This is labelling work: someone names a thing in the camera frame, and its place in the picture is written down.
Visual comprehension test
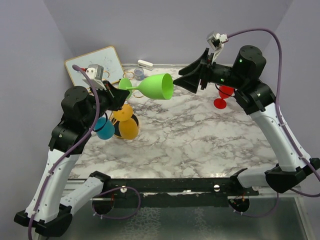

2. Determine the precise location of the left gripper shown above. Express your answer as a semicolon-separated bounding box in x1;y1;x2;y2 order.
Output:
83;80;131;128

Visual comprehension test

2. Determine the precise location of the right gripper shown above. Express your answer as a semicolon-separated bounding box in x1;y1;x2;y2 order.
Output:
173;48;245;94

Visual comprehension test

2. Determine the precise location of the orange wine glass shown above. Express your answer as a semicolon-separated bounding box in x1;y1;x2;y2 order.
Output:
112;104;139;140

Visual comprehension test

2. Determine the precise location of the green wine glass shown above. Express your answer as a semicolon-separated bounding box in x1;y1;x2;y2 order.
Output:
118;73;174;100

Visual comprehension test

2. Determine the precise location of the red wine glass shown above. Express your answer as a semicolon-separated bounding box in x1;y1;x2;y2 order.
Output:
213;84;235;109

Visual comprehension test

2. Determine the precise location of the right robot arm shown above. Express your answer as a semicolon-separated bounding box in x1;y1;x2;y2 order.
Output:
173;45;320;196

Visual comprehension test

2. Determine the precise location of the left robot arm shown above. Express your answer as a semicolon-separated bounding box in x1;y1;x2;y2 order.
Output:
14;81;130;237

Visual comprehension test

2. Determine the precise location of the blue wine glass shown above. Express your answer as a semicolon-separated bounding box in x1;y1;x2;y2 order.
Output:
93;117;115;140

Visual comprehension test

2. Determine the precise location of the white whiteboard eraser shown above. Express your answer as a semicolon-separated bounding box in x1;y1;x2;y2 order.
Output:
137;59;154;71

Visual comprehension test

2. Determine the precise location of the gold wire glass rack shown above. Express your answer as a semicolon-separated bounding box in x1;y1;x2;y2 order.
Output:
99;69;145;139

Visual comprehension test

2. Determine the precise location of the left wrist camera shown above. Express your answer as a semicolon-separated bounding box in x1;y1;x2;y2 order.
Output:
82;64;106;90

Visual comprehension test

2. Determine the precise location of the whiteboard with wooden frame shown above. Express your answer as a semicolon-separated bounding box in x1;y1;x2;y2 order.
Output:
64;46;124;89

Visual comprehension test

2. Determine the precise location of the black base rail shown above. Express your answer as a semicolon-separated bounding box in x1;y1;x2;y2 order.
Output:
89;171;259;208

